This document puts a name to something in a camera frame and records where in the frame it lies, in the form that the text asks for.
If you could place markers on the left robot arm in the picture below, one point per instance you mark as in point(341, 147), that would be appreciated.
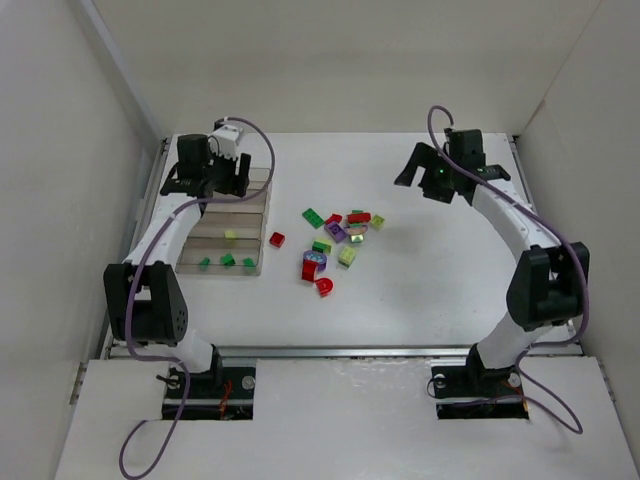
point(145, 304)

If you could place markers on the small red lego cube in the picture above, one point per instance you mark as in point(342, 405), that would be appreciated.
point(277, 239)

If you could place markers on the purple flower lego disc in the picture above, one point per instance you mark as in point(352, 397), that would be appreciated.
point(315, 256)

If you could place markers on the flat green lego plate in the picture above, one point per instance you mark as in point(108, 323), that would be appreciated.
point(313, 218)

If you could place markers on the red half-round lego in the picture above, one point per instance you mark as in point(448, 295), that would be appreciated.
point(324, 286)

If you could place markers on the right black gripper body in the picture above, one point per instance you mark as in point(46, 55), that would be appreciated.
point(430, 173)

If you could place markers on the red curved lego piece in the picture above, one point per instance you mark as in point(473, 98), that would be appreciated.
point(333, 218)

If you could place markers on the green and yellow lego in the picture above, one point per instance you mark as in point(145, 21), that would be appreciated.
point(322, 245)

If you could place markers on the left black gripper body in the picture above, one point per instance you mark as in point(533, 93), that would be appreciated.
point(232, 176)

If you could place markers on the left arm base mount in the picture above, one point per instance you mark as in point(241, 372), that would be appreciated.
point(225, 392)

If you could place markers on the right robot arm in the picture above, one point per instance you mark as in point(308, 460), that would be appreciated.
point(547, 287)

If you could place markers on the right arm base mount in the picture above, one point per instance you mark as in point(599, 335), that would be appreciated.
point(467, 391)

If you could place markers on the purple hollow lego brick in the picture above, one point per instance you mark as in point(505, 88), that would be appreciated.
point(335, 231)

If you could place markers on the red arch lego block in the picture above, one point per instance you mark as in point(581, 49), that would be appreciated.
point(310, 270)

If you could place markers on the clear compartment organizer tray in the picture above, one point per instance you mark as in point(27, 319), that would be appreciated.
point(248, 219)

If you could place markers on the long red lego brick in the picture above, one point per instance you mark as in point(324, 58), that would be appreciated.
point(358, 217)

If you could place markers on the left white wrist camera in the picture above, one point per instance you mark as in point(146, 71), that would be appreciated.
point(224, 141)

